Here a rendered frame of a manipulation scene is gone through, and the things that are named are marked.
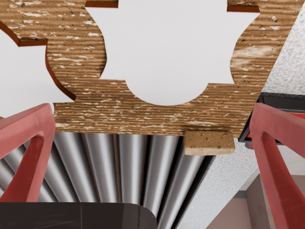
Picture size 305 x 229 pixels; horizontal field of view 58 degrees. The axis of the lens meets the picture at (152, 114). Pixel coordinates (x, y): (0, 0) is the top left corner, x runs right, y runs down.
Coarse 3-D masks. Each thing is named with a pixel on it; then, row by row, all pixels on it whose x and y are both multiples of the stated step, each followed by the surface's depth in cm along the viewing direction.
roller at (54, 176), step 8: (24, 144) 42; (56, 152) 47; (56, 160) 48; (48, 168) 48; (56, 168) 49; (64, 168) 53; (48, 176) 50; (56, 176) 51; (64, 176) 54; (56, 184) 54; (64, 184) 56; (56, 192) 57; (64, 192) 58; (72, 192) 61; (64, 200) 61; (72, 200) 63
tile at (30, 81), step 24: (0, 24) 22; (0, 48) 23; (24, 48) 23; (0, 72) 25; (24, 72) 25; (48, 72) 25; (0, 96) 28; (24, 96) 28; (48, 96) 28; (72, 96) 28
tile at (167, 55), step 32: (128, 0) 19; (160, 0) 19; (192, 0) 19; (224, 0) 19; (128, 32) 21; (160, 32) 21; (192, 32) 21; (224, 32) 21; (128, 64) 24; (160, 64) 24; (192, 64) 24; (224, 64) 23; (160, 96) 27; (192, 96) 27
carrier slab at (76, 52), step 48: (0, 0) 20; (48, 0) 20; (96, 0) 20; (240, 0) 20; (288, 0) 20; (48, 48) 24; (96, 48) 24; (240, 48) 23; (96, 96) 29; (240, 96) 28
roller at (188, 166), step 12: (180, 156) 45; (192, 156) 42; (204, 156) 44; (180, 168) 47; (192, 168) 45; (180, 180) 50; (192, 180) 51; (168, 192) 58; (180, 192) 54; (168, 204) 62; (180, 204) 61; (168, 216) 68; (168, 228) 77
